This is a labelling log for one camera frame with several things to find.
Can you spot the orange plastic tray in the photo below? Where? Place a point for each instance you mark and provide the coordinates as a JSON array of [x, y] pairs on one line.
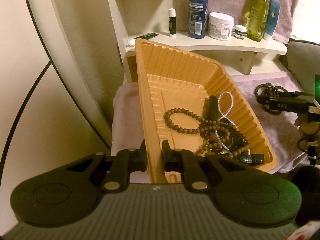
[[169, 78]]

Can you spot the white cream jar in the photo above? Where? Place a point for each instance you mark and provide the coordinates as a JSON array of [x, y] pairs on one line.
[[220, 26]]

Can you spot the blue cosmetic tube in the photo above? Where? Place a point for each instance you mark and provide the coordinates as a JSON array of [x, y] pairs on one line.
[[272, 19]]

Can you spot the dark green lying tube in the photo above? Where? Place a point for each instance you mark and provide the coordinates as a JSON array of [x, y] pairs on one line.
[[147, 36]]

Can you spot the white corner shelf unit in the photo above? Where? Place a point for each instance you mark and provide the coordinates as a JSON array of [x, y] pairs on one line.
[[132, 18]]

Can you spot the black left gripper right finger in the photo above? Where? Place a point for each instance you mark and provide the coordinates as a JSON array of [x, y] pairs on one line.
[[187, 164]]

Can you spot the blue spray bottle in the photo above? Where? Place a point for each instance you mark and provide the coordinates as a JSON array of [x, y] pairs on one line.
[[197, 18]]

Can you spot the small green white jar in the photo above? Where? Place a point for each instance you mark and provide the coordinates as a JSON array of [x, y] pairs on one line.
[[239, 31]]

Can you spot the mauve towel on bed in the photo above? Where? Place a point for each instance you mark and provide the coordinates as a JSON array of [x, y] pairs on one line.
[[127, 128]]

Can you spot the operator hand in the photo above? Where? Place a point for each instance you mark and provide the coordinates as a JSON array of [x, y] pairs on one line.
[[305, 128]]

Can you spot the grey pillow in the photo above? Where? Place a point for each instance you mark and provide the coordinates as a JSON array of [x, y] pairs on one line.
[[302, 61]]

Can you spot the green white lip balm stick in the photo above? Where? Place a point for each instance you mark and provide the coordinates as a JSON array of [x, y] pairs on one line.
[[172, 22]]

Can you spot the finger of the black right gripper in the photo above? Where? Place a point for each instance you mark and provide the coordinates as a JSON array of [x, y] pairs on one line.
[[294, 105], [299, 95]]

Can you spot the yellow-green oil bottle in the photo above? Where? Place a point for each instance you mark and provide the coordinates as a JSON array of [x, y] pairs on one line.
[[257, 19]]

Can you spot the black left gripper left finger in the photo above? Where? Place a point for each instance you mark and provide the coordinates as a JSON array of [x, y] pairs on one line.
[[122, 165]]

